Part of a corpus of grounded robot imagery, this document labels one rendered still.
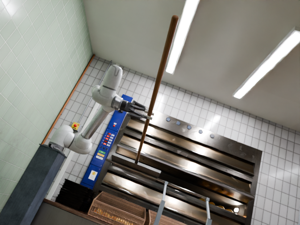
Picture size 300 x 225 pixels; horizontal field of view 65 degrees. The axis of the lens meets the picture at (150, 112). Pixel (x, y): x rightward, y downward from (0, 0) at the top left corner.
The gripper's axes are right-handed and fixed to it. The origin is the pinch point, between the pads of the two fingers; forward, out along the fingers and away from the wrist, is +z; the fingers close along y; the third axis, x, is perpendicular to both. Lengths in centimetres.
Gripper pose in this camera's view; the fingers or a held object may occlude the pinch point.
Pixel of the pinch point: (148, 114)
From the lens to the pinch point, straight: 161.5
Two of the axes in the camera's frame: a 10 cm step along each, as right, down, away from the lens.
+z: 9.3, 3.6, -0.6
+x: 1.4, -5.1, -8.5
